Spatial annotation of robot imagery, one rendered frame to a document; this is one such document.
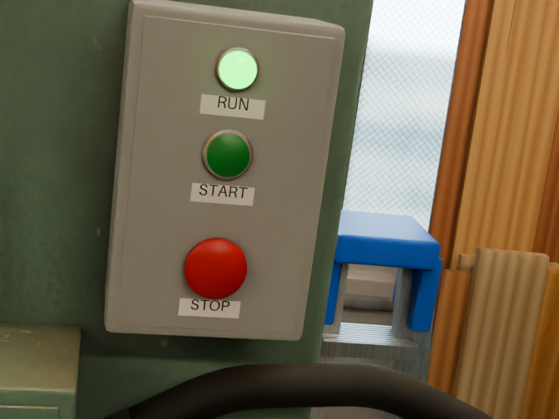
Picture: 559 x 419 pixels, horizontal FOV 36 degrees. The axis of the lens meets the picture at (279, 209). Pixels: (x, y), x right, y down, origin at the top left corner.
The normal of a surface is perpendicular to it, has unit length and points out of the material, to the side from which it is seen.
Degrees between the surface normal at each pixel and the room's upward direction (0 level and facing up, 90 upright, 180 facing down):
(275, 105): 90
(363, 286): 90
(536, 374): 88
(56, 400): 90
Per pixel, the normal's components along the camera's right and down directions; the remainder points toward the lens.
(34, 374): 0.13, -0.96
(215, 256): 0.16, 0.11
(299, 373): 0.19, -0.70
